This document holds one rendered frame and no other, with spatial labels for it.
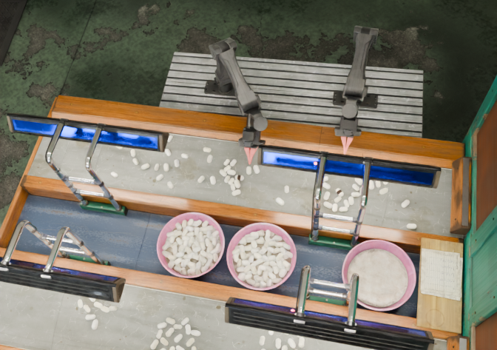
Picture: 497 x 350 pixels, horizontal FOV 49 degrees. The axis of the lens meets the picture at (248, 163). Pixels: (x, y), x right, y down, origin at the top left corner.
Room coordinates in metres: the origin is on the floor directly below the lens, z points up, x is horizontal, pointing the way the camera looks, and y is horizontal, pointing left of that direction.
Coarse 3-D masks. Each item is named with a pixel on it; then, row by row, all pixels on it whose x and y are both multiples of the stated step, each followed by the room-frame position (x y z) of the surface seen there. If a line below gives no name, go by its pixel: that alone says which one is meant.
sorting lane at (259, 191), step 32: (64, 160) 1.27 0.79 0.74; (96, 160) 1.25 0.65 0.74; (128, 160) 1.22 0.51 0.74; (160, 160) 1.19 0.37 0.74; (192, 160) 1.16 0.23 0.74; (224, 160) 1.13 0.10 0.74; (256, 160) 1.10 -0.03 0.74; (160, 192) 1.03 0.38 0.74; (192, 192) 1.01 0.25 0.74; (224, 192) 0.98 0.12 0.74; (256, 192) 0.96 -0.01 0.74; (288, 192) 0.93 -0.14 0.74; (416, 192) 0.83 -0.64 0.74; (448, 192) 0.81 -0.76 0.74; (384, 224) 0.72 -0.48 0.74; (416, 224) 0.70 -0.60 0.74; (448, 224) 0.68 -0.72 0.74
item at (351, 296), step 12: (300, 276) 0.48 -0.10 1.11; (300, 288) 0.44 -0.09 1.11; (312, 288) 0.50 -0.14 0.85; (348, 288) 0.45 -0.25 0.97; (300, 300) 0.40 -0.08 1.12; (324, 300) 0.48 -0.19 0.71; (336, 300) 0.47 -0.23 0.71; (348, 300) 0.44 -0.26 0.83; (300, 312) 0.37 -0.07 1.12; (348, 312) 0.34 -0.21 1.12; (348, 324) 0.31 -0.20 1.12
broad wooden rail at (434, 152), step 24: (72, 96) 1.59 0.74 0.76; (96, 120) 1.44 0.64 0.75; (120, 120) 1.41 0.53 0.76; (144, 120) 1.39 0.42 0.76; (168, 120) 1.37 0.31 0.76; (192, 120) 1.34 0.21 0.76; (216, 120) 1.32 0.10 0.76; (240, 120) 1.30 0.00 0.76; (288, 144) 1.14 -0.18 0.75; (312, 144) 1.12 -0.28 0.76; (336, 144) 1.10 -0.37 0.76; (360, 144) 1.08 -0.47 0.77; (384, 144) 1.06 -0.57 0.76; (408, 144) 1.04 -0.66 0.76; (432, 144) 1.02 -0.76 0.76; (456, 144) 1.00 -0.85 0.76
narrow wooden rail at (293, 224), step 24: (48, 192) 1.13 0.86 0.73; (120, 192) 1.06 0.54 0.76; (144, 192) 1.03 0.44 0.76; (216, 216) 0.88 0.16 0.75; (240, 216) 0.85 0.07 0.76; (264, 216) 0.84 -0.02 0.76; (288, 216) 0.82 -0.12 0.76; (360, 240) 0.68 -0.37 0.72; (408, 240) 0.63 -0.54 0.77; (456, 240) 0.60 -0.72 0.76
